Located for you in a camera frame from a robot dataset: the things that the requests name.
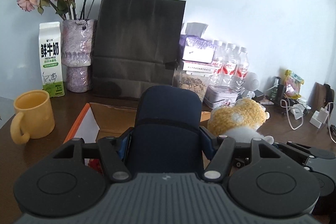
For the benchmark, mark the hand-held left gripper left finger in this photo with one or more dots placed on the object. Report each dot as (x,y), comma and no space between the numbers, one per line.
(124,146)

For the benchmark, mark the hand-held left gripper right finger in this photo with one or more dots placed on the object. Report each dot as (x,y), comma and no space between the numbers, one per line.
(208,142)

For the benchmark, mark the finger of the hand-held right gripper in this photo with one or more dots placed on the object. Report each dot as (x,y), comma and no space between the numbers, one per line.
(300,148)
(294,157)

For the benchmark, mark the red cardboard box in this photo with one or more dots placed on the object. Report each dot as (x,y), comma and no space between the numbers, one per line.
(110,119)

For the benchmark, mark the yellow white plush sheep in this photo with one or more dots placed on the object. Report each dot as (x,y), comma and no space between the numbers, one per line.
(236,115)

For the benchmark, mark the navy pouch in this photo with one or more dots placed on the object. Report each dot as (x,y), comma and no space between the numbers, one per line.
(165,119)

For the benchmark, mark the white power adapter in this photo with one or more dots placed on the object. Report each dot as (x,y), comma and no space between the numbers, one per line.
(319,117)

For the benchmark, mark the metal tin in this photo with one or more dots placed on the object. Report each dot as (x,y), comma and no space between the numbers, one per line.
(220,98)

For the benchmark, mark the brown wooden board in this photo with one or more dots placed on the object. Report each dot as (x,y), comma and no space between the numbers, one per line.
(320,96)

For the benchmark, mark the clear jar of seeds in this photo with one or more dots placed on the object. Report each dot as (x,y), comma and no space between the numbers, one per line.
(191,85)

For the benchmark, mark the small dark bottle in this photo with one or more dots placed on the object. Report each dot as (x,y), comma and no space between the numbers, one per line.
(275,88)

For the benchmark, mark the yellow snack bag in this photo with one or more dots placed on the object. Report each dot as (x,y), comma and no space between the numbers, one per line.
(294,82)

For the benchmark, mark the black adapter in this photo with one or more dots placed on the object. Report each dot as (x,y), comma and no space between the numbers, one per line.
(260,95)

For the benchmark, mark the flat white box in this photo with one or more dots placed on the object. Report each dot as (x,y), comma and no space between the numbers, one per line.
(198,67)

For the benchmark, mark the yellow mug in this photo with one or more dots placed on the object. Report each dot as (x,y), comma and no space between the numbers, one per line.
(34,116)

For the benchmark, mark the purple vase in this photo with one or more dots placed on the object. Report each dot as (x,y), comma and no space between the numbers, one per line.
(77,56)

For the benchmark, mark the black paper bag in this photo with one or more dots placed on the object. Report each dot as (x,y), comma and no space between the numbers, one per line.
(139,43)

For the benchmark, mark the white green milk carton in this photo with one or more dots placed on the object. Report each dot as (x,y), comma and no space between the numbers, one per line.
(51,61)

